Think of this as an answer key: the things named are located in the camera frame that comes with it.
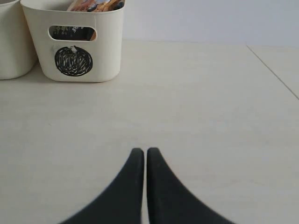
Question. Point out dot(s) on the cream bin circle mark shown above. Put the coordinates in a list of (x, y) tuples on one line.
[(98, 60)]

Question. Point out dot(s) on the orange noodle bag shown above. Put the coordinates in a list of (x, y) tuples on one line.
[(76, 33)]

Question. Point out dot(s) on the cream bin square mark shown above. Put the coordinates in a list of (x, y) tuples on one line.
[(17, 51)]

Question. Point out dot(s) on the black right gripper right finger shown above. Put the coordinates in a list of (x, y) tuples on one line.
[(169, 201)]

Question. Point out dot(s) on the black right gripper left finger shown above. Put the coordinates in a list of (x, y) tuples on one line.
[(121, 201)]

